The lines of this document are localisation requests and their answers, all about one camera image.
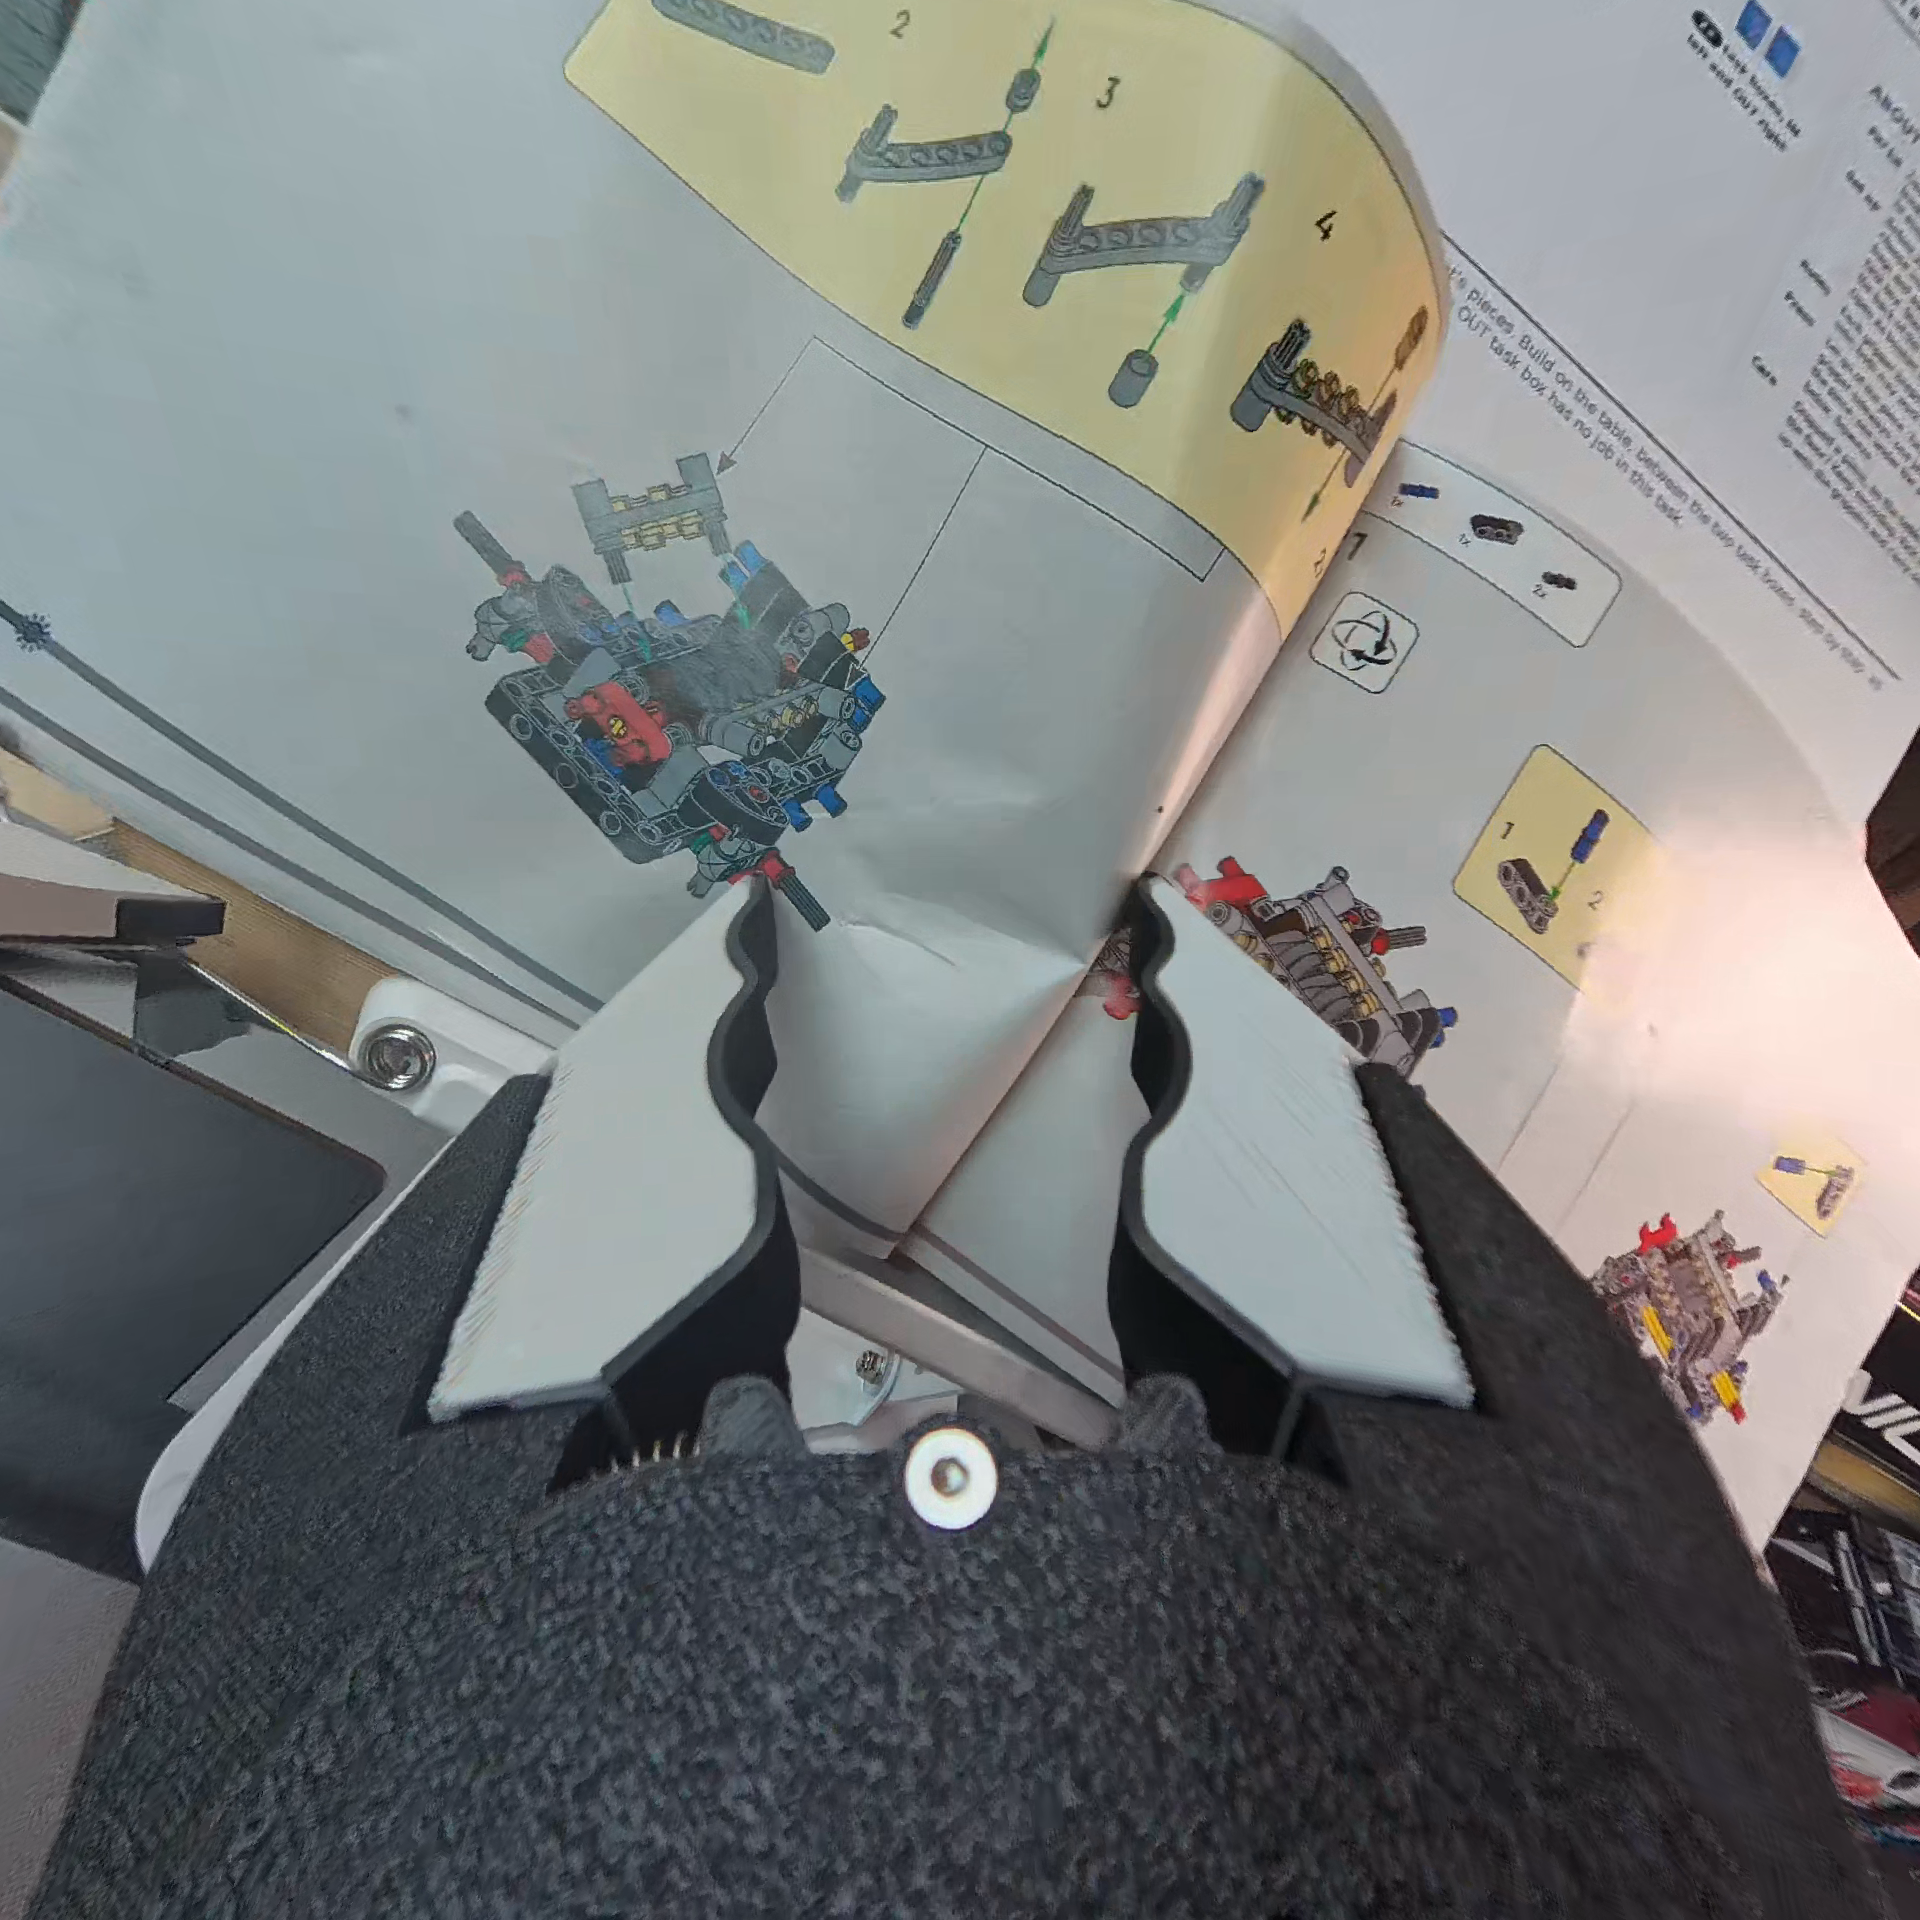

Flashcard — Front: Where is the grey desk with wooden edge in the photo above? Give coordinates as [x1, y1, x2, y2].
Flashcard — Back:
[0, 743, 454, 1920]

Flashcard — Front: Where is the dark toy set box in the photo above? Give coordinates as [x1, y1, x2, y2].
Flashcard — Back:
[1767, 1267, 1920, 1854]

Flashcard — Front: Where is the white printed paper sheet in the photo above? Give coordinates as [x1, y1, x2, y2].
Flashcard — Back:
[1289, 0, 1920, 841]

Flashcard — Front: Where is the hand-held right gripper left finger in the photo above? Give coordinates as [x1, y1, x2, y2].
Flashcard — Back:
[429, 878, 801, 1421]

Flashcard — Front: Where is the building instruction booklet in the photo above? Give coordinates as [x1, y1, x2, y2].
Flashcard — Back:
[0, 0, 1920, 1548]

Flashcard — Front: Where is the white booklet stand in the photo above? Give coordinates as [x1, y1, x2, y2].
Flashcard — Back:
[136, 967, 1144, 1577]

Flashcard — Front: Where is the grey panel with black edge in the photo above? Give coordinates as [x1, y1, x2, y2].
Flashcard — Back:
[0, 816, 232, 951]

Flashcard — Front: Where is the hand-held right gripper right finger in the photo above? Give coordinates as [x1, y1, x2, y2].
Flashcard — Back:
[1107, 872, 1479, 1461]

